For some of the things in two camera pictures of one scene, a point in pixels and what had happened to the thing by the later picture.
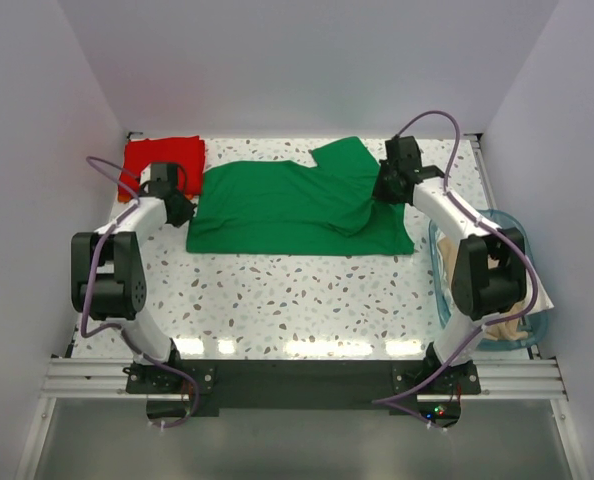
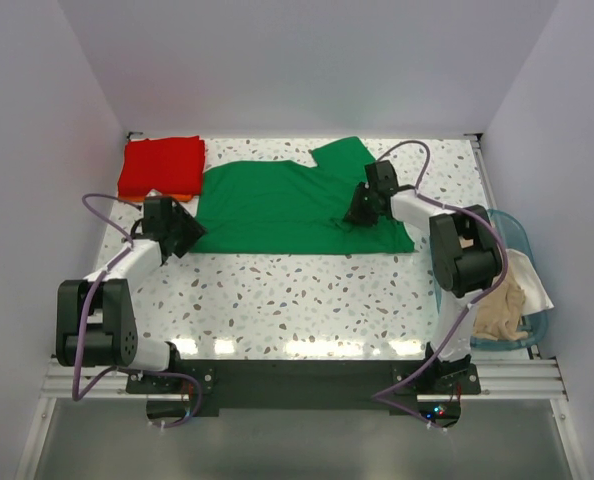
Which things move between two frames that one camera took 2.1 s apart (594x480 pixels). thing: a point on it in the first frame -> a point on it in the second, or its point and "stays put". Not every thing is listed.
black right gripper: x=379 y=192 -> x=355 y=214
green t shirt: x=280 y=207 stays put
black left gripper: x=186 y=213 -> x=193 y=230
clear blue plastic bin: x=503 y=219 stays put
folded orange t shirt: x=128 y=197 stays put
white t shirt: x=541 y=303 stays put
